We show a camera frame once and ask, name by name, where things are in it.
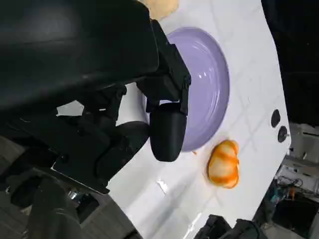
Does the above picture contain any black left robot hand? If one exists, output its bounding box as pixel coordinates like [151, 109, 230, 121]
[0, 0, 192, 195]

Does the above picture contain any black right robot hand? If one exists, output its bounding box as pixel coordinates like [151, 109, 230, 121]
[194, 214, 262, 239]

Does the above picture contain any orange and white bread roll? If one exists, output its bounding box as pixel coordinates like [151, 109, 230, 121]
[208, 139, 240, 189]

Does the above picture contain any white workshop machine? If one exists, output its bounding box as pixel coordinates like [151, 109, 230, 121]
[289, 122, 319, 160]

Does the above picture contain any lilac plate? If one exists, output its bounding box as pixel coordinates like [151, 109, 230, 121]
[136, 26, 230, 153]

